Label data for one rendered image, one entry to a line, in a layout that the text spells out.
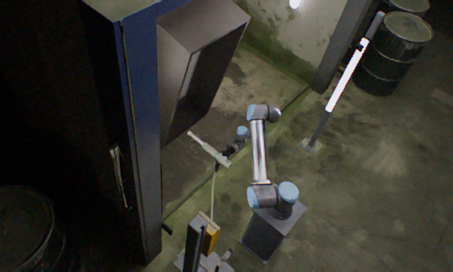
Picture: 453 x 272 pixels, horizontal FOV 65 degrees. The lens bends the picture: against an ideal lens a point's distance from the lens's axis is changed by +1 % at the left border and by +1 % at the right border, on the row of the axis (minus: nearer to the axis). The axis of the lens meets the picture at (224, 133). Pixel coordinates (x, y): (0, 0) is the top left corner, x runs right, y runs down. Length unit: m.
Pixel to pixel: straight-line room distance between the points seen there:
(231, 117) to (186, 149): 0.67
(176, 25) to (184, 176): 1.64
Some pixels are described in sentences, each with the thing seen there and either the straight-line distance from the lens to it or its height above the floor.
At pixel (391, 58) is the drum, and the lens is 4.58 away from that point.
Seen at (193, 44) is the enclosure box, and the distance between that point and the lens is 2.16.
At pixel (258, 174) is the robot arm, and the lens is 2.45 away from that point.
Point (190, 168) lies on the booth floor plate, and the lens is 3.47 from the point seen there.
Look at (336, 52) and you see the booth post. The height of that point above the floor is 0.64.
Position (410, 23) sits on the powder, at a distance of 4.79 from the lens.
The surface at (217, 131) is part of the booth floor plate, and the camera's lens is 3.77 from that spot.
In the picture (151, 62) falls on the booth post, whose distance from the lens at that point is 1.39.
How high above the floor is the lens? 2.95
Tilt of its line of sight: 51 degrees down
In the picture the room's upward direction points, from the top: 12 degrees clockwise
